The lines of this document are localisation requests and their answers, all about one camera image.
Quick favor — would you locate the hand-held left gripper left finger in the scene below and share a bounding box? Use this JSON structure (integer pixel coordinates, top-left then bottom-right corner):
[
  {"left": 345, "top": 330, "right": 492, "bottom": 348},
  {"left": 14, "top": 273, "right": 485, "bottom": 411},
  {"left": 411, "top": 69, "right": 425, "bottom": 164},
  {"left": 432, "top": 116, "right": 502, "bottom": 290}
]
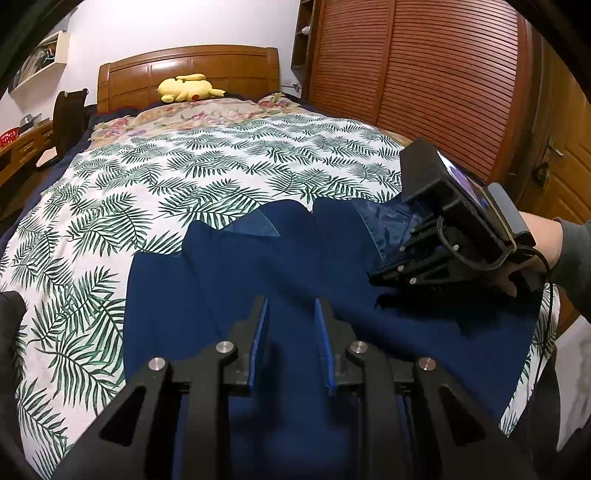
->
[{"left": 53, "top": 295, "right": 271, "bottom": 480}]

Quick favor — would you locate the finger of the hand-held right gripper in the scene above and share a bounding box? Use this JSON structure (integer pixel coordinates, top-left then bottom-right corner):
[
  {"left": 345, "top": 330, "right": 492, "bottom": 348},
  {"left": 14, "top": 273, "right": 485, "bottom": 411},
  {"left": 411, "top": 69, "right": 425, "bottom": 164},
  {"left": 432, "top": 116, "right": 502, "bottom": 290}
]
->
[
  {"left": 399, "top": 215, "right": 458, "bottom": 259},
  {"left": 368, "top": 249, "right": 469, "bottom": 290}
]

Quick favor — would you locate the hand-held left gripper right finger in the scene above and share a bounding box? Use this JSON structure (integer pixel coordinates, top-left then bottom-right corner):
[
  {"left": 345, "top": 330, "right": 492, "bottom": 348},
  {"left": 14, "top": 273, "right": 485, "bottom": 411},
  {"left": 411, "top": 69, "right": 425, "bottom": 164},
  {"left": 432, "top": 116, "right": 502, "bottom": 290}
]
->
[{"left": 314, "top": 298, "right": 539, "bottom": 480}]

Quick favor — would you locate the blue suit jacket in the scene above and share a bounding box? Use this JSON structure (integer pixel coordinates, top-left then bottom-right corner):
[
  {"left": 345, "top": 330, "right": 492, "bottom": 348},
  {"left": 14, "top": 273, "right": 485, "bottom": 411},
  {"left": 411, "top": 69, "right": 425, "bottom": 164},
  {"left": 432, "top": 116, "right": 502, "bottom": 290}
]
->
[{"left": 124, "top": 198, "right": 541, "bottom": 480}]

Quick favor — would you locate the person's right forearm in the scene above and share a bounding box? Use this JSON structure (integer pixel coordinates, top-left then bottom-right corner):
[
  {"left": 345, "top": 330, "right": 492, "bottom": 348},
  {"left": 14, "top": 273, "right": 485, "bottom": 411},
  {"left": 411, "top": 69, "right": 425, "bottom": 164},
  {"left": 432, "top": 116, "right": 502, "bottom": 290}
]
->
[{"left": 526, "top": 215, "right": 591, "bottom": 326}]

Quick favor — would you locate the person's right hand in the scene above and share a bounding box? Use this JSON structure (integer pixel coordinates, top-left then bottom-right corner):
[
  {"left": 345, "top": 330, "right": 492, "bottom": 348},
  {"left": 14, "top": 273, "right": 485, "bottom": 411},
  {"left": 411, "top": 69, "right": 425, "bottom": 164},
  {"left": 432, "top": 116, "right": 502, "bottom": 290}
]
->
[{"left": 501, "top": 265, "right": 546, "bottom": 298}]

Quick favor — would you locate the wooden door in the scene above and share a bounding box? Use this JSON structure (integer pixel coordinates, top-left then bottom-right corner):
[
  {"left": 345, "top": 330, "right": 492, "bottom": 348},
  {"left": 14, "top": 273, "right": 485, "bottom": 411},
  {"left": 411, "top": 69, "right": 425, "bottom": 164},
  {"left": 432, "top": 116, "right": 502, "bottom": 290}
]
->
[{"left": 517, "top": 46, "right": 591, "bottom": 324}]

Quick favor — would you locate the wooden louvred wardrobe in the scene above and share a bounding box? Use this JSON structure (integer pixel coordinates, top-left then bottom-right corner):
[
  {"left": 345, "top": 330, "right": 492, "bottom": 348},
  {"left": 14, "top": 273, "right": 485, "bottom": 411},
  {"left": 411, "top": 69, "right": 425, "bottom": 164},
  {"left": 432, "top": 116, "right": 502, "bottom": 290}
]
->
[{"left": 307, "top": 0, "right": 543, "bottom": 185}]

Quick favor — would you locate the person's dark clothing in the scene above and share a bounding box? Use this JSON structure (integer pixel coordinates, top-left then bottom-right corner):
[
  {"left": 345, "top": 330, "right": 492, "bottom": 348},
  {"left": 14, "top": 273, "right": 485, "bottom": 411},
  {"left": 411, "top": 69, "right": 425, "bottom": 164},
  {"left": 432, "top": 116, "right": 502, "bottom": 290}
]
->
[{"left": 508, "top": 286, "right": 591, "bottom": 467}]

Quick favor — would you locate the bed with leaf-print duvet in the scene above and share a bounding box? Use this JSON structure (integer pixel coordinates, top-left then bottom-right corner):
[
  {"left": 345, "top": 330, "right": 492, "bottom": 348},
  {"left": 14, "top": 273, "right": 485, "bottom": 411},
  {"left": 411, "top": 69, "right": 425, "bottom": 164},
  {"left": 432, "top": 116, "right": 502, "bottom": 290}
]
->
[{"left": 0, "top": 113, "right": 561, "bottom": 467}]

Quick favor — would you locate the wooden open shelf unit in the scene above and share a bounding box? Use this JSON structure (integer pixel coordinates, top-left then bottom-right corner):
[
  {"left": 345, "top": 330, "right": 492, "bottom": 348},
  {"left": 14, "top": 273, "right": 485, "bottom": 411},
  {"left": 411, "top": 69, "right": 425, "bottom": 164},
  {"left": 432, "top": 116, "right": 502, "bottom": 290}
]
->
[{"left": 291, "top": 0, "right": 317, "bottom": 75}]

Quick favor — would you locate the floral quilt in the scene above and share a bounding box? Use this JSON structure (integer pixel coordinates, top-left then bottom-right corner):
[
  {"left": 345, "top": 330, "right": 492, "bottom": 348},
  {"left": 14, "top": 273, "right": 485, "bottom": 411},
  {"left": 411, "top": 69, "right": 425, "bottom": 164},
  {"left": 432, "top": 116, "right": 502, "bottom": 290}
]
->
[{"left": 88, "top": 95, "right": 305, "bottom": 148}]

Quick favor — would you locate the wooden headboard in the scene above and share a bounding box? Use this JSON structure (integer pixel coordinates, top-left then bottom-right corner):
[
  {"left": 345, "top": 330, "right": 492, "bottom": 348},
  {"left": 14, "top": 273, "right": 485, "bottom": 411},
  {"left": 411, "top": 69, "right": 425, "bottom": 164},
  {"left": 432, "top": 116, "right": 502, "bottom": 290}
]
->
[{"left": 97, "top": 45, "right": 281, "bottom": 114}]

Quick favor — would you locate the yellow plush toy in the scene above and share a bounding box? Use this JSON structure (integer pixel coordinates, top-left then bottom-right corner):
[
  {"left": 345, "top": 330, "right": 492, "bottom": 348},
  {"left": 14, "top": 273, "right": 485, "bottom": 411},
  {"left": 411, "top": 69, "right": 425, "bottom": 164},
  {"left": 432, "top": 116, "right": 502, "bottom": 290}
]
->
[{"left": 158, "top": 74, "right": 225, "bottom": 103}]

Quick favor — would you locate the black chair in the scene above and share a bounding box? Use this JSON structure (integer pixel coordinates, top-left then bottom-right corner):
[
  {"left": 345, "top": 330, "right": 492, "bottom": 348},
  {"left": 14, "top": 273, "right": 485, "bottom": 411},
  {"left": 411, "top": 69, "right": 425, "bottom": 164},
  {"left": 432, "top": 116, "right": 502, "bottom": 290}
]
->
[{"left": 52, "top": 89, "right": 89, "bottom": 158}]

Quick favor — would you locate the wooden desk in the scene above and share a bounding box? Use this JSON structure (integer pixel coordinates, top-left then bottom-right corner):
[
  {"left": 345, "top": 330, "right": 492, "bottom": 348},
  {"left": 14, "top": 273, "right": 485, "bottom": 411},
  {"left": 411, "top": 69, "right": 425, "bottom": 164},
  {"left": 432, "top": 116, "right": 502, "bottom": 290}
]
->
[{"left": 0, "top": 117, "right": 56, "bottom": 185}]

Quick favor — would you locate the metal door handle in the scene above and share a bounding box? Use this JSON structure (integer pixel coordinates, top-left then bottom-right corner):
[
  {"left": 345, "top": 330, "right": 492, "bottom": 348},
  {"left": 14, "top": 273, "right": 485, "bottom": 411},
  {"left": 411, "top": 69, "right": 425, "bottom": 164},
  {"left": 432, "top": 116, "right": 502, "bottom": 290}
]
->
[{"left": 533, "top": 136, "right": 565, "bottom": 188}]

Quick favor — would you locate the black cable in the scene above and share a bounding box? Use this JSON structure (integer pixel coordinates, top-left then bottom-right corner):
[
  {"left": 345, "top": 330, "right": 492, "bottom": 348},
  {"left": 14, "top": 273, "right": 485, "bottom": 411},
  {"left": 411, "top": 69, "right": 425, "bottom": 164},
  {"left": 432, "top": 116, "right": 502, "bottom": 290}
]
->
[{"left": 436, "top": 217, "right": 557, "bottom": 416}]

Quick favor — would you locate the white wall shelf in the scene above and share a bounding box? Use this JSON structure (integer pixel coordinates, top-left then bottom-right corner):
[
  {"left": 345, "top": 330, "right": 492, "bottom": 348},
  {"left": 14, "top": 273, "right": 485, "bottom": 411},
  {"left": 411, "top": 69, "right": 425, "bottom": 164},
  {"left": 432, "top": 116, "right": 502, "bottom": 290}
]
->
[{"left": 9, "top": 30, "right": 70, "bottom": 93}]

